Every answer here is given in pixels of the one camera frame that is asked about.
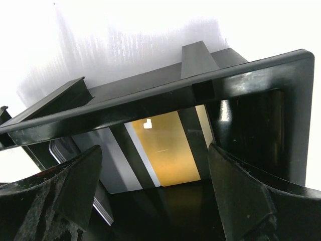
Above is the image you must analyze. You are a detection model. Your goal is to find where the gold credit card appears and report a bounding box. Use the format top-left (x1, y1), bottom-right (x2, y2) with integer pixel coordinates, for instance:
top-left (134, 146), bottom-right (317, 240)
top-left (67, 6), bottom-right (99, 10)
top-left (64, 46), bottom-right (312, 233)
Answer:
top-left (124, 105), bottom-right (213, 187)

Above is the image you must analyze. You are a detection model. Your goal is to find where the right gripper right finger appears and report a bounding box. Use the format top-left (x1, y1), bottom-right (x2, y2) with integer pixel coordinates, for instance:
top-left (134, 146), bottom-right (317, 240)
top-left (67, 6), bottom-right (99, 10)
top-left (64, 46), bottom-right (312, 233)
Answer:
top-left (208, 144), bottom-right (320, 240)

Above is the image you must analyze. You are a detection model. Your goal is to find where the black plastic card box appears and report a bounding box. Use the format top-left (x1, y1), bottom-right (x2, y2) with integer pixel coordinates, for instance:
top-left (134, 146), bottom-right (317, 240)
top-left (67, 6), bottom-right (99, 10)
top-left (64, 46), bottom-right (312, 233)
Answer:
top-left (1, 41), bottom-right (314, 240)

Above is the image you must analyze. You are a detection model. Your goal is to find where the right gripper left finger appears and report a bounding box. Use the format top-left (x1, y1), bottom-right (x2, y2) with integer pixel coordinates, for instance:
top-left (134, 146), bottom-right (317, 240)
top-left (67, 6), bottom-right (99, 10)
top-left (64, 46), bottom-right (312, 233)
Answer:
top-left (1, 145), bottom-right (102, 240)

